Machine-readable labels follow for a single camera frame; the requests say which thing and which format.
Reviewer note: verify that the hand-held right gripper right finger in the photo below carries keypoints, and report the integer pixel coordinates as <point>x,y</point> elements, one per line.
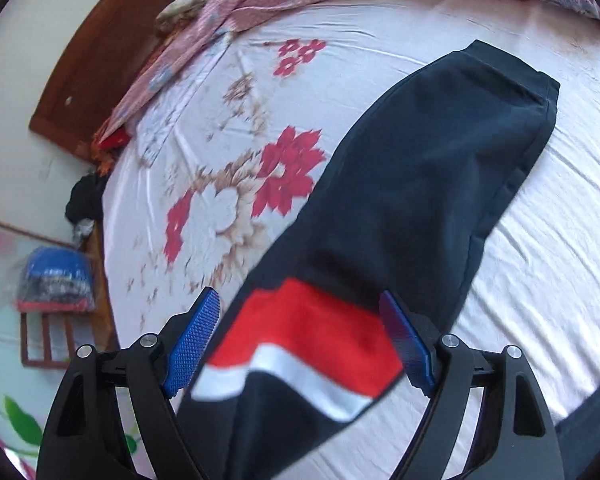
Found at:
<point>411,342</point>

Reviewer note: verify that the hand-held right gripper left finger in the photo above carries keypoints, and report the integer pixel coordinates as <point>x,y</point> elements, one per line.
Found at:
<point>195,335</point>

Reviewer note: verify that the dark pants with red stripe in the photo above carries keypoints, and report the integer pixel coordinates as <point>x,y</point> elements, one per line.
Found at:
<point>405,185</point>

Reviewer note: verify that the bed with white floral sheet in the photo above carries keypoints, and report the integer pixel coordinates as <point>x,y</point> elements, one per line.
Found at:
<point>530,260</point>

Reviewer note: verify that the grey cloth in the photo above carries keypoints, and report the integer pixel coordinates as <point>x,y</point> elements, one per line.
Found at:
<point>82,232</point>

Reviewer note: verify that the clear plastic bag with clothes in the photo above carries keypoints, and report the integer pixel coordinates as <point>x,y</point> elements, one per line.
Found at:
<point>55,275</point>

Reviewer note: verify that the wooden chair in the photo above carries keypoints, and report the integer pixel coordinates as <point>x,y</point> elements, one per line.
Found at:
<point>24,340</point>

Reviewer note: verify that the black clothing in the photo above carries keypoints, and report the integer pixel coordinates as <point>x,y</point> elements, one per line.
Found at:
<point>85,195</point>

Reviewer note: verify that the orange fringed cloth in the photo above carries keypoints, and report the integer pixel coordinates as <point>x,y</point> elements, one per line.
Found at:
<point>102,157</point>

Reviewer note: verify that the red pillow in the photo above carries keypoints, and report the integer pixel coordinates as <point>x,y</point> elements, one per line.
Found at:
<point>114,140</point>

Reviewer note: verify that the wooden headboard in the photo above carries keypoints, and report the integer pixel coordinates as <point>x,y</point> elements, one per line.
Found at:
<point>105,50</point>

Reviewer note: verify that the beige floral cloth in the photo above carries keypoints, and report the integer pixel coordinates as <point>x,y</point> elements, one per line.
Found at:
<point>190,2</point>

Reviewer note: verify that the pink patterned quilt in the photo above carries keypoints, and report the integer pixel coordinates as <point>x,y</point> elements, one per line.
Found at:
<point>260,0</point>

